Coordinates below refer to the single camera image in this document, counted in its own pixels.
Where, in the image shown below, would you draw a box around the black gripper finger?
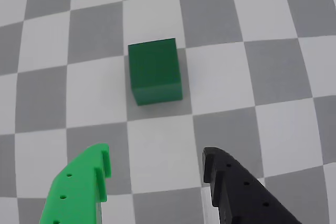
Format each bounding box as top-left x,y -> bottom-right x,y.
201,146 -> 302,224

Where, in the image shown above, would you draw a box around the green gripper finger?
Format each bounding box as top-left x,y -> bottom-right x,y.
38,143 -> 112,224

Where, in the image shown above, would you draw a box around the dark green cube dice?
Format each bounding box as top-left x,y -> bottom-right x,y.
128,37 -> 184,106

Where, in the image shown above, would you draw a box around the grey white checkerboard mat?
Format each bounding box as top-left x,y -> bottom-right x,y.
0,0 -> 336,224

